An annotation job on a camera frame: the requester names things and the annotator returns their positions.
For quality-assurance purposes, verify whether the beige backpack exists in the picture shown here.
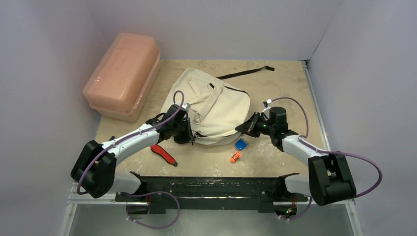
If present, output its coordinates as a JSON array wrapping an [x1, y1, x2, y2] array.
[[161, 68, 259, 146]]

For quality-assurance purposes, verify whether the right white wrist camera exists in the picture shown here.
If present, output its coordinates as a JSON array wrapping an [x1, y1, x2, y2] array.
[[262, 99, 272, 118]]

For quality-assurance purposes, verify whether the orange small toy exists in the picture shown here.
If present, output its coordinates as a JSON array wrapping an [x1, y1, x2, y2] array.
[[230, 151, 241, 163]]

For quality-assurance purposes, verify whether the blue pencil sharpener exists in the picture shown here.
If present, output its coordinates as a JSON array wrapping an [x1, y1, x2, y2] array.
[[235, 138, 248, 151]]

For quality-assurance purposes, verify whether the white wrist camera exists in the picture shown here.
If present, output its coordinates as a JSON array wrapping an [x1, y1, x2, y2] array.
[[262, 99, 272, 118], [181, 103, 191, 113]]

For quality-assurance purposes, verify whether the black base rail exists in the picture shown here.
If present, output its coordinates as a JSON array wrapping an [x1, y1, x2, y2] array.
[[115, 176, 308, 216]]

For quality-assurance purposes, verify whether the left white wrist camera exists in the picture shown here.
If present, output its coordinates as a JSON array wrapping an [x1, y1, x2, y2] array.
[[181, 103, 191, 113]]

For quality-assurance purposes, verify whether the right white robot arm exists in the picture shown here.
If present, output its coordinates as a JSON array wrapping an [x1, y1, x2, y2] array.
[[236, 107, 357, 206]]

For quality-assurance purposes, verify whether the pink plastic storage box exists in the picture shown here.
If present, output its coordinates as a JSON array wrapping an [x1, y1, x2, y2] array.
[[83, 32, 161, 122]]

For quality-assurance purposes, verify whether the red utility knife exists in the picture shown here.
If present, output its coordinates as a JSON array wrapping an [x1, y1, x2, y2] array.
[[150, 144, 178, 167]]

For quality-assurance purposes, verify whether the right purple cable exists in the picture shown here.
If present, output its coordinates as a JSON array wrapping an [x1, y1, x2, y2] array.
[[270, 96, 383, 222]]

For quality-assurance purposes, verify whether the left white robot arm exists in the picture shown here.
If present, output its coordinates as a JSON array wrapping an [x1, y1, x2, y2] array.
[[70, 103, 194, 201]]

